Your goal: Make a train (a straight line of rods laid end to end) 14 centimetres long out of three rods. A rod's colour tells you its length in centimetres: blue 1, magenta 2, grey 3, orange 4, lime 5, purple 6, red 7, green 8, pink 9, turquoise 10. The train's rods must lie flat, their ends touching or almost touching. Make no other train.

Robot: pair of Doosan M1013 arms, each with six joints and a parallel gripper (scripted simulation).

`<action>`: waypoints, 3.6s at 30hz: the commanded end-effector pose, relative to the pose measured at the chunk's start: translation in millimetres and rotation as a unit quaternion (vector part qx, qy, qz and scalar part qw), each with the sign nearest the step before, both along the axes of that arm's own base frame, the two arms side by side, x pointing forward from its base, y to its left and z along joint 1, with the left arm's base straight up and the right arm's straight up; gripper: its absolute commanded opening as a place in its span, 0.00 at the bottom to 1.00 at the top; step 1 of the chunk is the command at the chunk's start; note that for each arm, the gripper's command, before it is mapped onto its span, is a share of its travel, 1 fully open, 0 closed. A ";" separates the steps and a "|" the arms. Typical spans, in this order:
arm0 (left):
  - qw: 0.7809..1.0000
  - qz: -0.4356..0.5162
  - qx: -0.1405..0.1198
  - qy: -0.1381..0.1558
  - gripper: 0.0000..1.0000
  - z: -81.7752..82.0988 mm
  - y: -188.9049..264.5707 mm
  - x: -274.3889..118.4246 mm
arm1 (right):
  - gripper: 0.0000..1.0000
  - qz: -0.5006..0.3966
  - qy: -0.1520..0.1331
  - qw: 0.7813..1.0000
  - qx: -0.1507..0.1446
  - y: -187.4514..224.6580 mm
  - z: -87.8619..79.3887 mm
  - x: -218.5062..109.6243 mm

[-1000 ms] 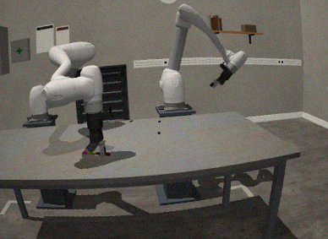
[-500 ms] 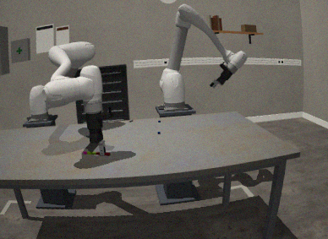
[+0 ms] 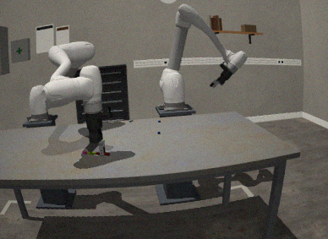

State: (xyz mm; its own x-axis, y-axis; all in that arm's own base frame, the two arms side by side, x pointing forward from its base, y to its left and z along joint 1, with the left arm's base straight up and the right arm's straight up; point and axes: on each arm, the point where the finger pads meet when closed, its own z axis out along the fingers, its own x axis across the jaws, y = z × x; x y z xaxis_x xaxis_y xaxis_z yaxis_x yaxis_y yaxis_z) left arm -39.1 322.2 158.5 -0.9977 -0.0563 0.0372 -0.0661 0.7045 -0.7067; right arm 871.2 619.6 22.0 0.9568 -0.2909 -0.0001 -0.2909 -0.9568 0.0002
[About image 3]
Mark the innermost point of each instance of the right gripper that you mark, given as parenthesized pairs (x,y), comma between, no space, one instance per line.
(94,122)

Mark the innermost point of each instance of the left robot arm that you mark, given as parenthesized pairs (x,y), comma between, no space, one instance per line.
(172,84)

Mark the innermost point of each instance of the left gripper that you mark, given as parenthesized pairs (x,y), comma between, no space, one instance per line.
(229,70)

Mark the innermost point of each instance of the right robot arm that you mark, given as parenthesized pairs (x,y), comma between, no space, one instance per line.
(63,90)

